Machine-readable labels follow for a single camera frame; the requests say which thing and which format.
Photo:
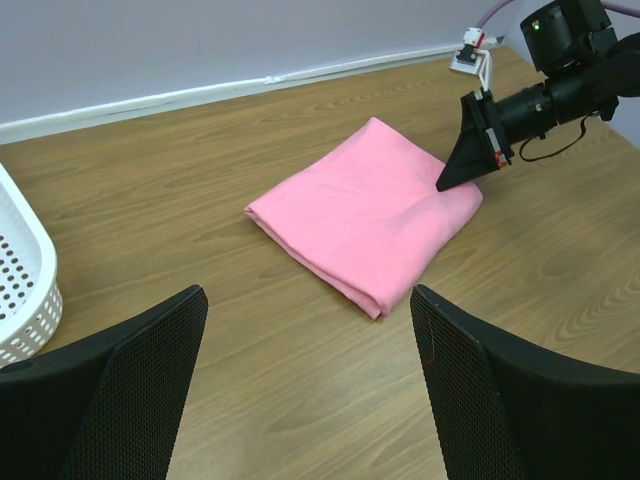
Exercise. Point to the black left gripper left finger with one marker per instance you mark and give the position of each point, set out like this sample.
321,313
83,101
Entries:
109,405

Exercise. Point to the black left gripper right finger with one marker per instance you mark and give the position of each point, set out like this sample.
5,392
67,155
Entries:
505,408

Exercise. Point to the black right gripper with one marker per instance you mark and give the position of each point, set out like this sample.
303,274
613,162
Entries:
519,118

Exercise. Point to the pink t-shirt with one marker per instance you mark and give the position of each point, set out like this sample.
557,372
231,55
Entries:
367,218

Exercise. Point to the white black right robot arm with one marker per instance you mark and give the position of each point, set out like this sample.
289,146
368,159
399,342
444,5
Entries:
587,69

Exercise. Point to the white perforated plastic basket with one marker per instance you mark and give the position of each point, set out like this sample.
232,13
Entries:
31,301

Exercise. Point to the white table edge strip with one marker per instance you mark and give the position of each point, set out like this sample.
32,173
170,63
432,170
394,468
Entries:
101,114

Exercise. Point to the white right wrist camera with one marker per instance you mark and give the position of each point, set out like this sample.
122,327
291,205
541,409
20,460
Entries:
474,58

